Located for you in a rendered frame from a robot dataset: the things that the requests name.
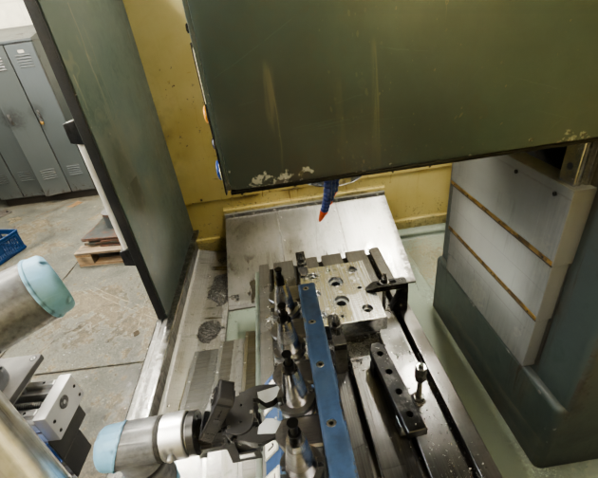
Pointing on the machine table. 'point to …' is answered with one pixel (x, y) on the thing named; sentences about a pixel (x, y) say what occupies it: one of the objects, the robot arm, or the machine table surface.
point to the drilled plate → (373, 316)
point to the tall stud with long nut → (420, 381)
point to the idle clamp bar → (397, 393)
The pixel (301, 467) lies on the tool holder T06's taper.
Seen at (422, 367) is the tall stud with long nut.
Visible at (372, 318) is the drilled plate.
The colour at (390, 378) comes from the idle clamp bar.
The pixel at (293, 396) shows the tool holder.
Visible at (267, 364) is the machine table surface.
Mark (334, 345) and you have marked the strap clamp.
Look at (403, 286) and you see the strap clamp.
